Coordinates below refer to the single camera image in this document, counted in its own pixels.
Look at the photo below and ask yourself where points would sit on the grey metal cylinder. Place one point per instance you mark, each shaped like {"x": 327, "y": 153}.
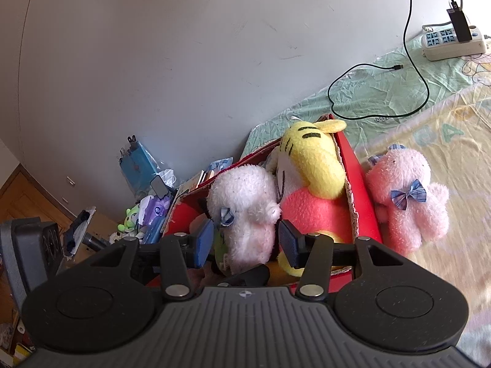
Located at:
{"x": 94, "y": 241}

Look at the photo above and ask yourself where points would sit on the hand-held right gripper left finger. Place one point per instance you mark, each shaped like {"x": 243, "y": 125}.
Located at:
{"x": 205, "y": 239}

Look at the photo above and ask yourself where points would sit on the white power strip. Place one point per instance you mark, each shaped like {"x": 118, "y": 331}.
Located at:
{"x": 441, "y": 51}

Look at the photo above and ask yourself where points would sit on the red cardboard box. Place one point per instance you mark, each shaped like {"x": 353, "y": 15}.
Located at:
{"x": 182, "y": 209}

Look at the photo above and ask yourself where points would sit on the green alien toy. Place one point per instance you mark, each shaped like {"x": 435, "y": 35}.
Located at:
{"x": 130, "y": 218}

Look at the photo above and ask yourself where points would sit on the stack of books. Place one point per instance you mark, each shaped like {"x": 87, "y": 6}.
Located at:
{"x": 193, "y": 182}

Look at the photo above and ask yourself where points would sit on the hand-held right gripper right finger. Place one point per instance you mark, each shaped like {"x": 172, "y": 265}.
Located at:
{"x": 289, "y": 245}

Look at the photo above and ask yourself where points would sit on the black plastic object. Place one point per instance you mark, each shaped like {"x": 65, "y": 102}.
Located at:
{"x": 253, "y": 274}

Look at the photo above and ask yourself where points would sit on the blue white plastic packet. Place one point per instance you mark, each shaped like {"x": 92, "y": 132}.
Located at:
{"x": 220, "y": 164}

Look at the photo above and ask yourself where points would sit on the pink plush toy blue bow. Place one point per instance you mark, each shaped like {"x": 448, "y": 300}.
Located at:
{"x": 402, "y": 226}

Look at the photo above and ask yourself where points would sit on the yellow tiger plush toy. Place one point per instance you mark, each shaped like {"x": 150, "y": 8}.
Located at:
{"x": 318, "y": 161}

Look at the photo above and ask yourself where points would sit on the pale pink plush toy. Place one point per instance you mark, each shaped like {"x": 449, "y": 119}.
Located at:
{"x": 245, "y": 199}

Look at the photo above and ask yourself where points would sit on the black power adapter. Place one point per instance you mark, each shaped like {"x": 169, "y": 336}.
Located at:
{"x": 462, "y": 27}

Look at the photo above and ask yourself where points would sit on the wooden cabinet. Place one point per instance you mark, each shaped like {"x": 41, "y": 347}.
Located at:
{"x": 30, "y": 195}

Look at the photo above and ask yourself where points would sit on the purple wipes packet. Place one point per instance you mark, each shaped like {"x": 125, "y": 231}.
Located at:
{"x": 157, "y": 211}

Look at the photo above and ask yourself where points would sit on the black rectangular device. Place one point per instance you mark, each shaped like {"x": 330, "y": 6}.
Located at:
{"x": 159, "y": 186}

